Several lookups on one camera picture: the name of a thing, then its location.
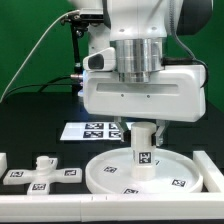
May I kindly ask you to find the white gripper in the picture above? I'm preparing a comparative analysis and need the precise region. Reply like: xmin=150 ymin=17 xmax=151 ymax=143
xmin=83 ymin=65 xmax=206 ymax=146

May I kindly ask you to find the white round table top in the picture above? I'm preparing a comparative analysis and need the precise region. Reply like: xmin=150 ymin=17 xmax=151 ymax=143
xmin=85 ymin=147 xmax=203 ymax=194

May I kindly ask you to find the white cross table base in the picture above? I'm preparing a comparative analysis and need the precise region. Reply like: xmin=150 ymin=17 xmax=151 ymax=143
xmin=3 ymin=156 xmax=82 ymax=195

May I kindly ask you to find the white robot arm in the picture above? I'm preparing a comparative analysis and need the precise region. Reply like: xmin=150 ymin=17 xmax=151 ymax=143
xmin=70 ymin=0 xmax=213 ymax=145

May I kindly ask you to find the white marker sheet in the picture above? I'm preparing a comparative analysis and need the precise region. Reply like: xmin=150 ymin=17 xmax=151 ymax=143
xmin=60 ymin=122 xmax=121 ymax=141

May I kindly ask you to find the white left fence block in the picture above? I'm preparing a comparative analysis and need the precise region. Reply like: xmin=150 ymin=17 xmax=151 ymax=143
xmin=0 ymin=153 xmax=7 ymax=178

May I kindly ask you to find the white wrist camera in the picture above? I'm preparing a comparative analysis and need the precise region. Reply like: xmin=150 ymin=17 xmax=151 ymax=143
xmin=83 ymin=47 xmax=116 ymax=71

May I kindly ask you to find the white right fence rail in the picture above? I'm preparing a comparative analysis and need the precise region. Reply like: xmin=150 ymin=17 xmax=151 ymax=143
xmin=193 ymin=151 xmax=224 ymax=193

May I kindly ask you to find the white fence rail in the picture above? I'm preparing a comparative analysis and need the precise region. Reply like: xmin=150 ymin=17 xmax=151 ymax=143
xmin=193 ymin=151 xmax=224 ymax=193
xmin=0 ymin=193 xmax=224 ymax=222

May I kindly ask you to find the black camera stand pole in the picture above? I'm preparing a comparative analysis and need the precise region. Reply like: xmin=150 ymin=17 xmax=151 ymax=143
xmin=69 ymin=21 xmax=88 ymax=95

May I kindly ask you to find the black base cable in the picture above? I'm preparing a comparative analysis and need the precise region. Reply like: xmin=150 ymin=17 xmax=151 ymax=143
xmin=3 ymin=75 xmax=74 ymax=98

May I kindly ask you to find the white front fence rail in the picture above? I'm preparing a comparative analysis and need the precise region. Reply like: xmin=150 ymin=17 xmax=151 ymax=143
xmin=0 ymin=193 xmax=224 ymax=222

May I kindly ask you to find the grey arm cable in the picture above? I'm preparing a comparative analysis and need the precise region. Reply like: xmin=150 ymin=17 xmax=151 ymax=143
xmin=168 ymin=0 xmax=210 ymax=88

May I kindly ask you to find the black camera on stand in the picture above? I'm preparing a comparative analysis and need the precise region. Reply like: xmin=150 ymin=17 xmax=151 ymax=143
xmin=62 ymin=8 xmax=104 ymax=23

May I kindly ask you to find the grey camera cable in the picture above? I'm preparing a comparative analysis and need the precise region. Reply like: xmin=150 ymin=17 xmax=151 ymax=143
xmin=0 ymin=10 xmax=80 ymax=104

